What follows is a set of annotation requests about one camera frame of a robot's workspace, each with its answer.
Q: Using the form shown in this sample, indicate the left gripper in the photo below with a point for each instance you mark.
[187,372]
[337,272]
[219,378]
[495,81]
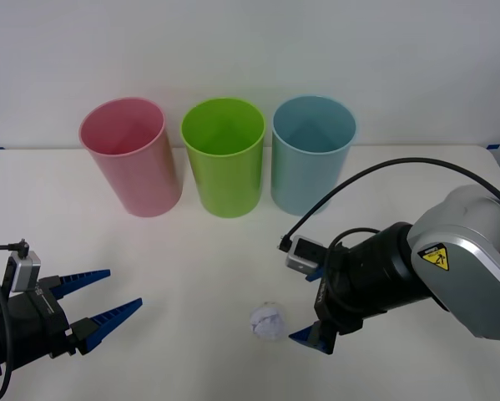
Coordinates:
[32,326]

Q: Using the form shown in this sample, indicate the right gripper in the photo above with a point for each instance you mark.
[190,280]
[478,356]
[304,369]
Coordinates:
[331,292]

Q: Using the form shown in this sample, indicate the white paper ball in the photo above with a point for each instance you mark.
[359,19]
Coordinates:
[267,321]

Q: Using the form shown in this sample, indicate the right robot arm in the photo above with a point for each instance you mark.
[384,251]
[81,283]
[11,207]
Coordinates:
[462,225]

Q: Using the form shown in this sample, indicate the pink plastic bin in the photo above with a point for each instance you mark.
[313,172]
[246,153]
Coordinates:
[145,179]

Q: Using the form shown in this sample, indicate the green plastic bin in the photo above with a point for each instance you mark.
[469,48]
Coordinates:
[228,184]

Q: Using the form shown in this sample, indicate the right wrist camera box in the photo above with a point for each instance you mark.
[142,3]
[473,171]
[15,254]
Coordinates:
[301,257]

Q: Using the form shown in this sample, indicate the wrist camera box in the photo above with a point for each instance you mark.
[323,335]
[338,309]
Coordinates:
[301,257]
[23,271]

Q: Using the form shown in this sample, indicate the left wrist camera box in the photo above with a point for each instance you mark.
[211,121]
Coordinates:
[23,271]

